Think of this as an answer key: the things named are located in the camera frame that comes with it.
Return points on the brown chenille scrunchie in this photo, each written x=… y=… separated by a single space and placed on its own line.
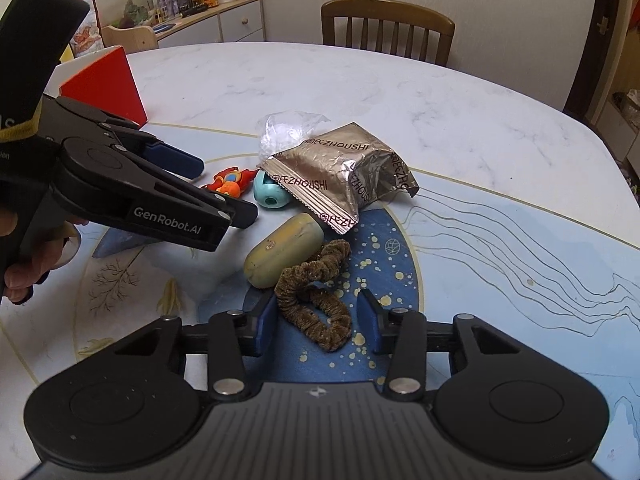
x=305 y=302

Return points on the red printed snack bag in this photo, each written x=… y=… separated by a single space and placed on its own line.
x=88 y=37

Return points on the wooden side cabinet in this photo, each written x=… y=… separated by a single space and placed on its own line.
x=235 y=21

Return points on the teal round sharpener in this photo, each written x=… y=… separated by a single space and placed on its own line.
x=268 y=193

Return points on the yellow tissue box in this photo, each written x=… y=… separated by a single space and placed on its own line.
x=67 y=55

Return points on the brown wooden chair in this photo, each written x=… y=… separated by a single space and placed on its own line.
x=390 y=27

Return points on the person left hand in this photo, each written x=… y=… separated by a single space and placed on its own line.
x=23 y=274

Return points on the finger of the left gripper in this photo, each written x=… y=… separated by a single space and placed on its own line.
x=64 y=118
x=126 y=192

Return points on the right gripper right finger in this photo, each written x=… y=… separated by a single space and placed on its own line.
x=400 y=333

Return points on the orange red fish toy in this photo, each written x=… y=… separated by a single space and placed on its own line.
x=232 y=181

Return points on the olive green capsule case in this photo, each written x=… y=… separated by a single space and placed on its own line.
x=292 y=243

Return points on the bag of white pellets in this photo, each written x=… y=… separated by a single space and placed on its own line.
x=283 y=130

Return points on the red white cardboard box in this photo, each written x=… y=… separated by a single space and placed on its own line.
x=104 y=80

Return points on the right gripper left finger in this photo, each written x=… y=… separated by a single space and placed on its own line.
x=231 y=336

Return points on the silver foil snack bag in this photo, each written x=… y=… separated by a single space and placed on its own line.
x=340 y=172

